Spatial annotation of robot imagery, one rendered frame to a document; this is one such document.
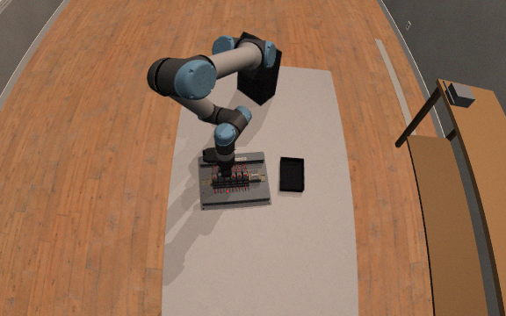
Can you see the grey relay panel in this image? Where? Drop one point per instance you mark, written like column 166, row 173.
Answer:
column 254, row 191

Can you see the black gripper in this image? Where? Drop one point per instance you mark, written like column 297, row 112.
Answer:
column 224, row 162

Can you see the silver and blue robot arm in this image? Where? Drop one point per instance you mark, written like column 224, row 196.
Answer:
column 194, row 77

